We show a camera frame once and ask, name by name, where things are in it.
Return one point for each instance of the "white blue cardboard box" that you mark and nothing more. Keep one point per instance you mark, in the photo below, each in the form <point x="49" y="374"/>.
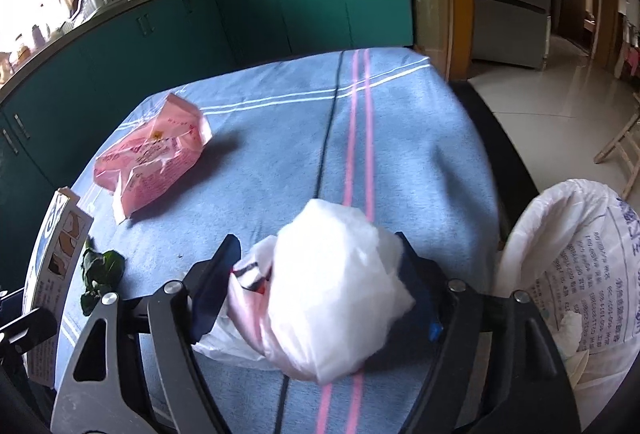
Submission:
<point x="55" y="254"/>

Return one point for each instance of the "white printed sack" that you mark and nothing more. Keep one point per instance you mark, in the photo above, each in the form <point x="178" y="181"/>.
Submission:
<point x="575" y="224"/>

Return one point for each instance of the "green leaves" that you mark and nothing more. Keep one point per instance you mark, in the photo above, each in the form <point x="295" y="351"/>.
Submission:
<point x="102" y="274"/>

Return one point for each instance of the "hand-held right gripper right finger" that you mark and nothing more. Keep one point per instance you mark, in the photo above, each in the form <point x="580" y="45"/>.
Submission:
<point x="425" y="284"/>

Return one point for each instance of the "white plastic bag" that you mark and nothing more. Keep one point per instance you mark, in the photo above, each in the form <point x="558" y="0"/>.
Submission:
<point x="325" y="289"/>

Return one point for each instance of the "pink packet red print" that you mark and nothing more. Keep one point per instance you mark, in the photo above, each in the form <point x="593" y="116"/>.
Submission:
<point x="150" y="153"/>

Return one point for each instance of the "teal kitchen cabinets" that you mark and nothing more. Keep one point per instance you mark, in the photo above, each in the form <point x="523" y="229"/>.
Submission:
<point x="310" y="3"/>

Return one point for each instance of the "wooden bench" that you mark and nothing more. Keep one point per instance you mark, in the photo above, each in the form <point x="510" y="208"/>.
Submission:
<point x="622" y="138"/>

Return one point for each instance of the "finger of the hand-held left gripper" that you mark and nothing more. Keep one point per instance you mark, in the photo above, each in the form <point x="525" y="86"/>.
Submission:
<point x="35" y="321"/>

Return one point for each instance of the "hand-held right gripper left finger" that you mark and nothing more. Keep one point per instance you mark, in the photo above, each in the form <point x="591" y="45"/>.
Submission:
<point x="215" y="284"/>

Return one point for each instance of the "blue striped blanket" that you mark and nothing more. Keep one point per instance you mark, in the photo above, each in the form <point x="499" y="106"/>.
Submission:
<point x="400" y="138"/>

